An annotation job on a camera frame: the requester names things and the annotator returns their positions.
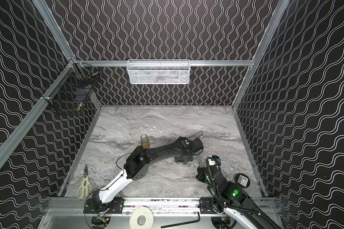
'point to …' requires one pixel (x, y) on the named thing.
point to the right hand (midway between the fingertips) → (197, 169)
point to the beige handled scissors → (86, 188)
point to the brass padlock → (145, 145)
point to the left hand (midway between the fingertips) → (191, 162)
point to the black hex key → (183, 223)
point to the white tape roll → (141, 211)
